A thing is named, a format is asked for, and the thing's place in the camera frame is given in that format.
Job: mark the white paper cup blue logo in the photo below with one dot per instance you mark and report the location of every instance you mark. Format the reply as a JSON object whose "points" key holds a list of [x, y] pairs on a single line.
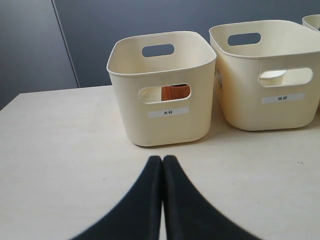
{"points": [[272, 78]]}

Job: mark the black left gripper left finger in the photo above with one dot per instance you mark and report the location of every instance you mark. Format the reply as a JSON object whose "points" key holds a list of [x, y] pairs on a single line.
{"points": [[137, 216]]}

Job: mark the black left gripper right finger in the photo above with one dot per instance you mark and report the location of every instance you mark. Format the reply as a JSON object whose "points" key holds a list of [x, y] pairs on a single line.
{"points": [[188, 215]]}

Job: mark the right cream plastic bin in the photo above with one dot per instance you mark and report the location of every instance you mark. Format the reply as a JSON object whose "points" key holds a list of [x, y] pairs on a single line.
{"points": [[312, 22]]}

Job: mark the left cream plastic bin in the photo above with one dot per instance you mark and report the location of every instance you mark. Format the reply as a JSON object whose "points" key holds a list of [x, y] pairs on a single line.
{"points": [[139, 66]]}

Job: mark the middle cream plastic bin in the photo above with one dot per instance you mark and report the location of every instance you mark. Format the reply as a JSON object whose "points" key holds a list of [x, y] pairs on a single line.
{"points": [[245, 50]]}

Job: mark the brown wooden cup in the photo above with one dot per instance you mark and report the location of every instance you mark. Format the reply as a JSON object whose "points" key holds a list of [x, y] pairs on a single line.
{"points": [[175, 92]]}

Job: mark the cream plastic bin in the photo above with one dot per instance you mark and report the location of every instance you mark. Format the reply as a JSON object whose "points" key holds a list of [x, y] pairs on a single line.
{"points": [[245, 50], [139, 66], [312, 22]]}

